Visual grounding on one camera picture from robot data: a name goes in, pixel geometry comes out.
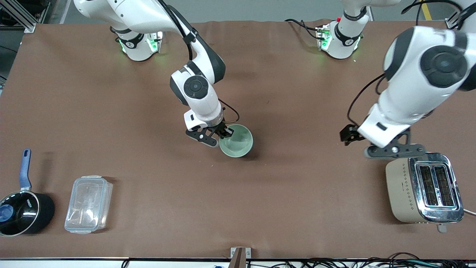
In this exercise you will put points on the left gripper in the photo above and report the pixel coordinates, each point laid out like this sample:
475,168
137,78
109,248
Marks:
347,134

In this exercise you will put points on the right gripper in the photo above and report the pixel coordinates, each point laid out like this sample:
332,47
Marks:
218,128

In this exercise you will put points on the green bowl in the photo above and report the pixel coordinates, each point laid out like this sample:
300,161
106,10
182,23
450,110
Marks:
240,146

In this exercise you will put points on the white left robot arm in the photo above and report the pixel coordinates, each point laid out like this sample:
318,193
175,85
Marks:
420,82

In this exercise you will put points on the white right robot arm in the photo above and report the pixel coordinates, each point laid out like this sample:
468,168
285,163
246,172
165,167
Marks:
197,89

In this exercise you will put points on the beige and chrome toaster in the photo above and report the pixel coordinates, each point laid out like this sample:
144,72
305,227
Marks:
403,193

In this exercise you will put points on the clear plastic lidded container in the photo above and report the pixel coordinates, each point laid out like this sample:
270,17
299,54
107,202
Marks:
87,204

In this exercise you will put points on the white table edge strip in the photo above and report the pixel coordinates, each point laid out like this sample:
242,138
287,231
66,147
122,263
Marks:
74,263

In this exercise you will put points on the glass saucepan lid blue knob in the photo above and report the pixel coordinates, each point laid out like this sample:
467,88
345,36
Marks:
22,216

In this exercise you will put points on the metal mount bracket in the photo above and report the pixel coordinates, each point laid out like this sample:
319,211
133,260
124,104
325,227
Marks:
240,257

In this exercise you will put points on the aluminium frame profile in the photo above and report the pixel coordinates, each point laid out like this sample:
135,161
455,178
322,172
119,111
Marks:
22,16

